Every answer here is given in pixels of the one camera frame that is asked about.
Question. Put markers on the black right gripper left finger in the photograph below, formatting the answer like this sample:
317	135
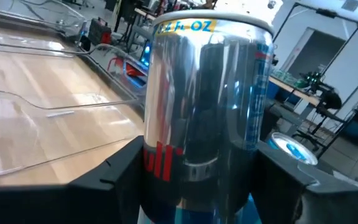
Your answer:
120	193

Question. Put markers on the silver blue Red Bull can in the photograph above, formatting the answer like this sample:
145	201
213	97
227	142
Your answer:
294	149
204	93

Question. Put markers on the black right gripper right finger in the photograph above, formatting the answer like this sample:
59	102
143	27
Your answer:
278	193

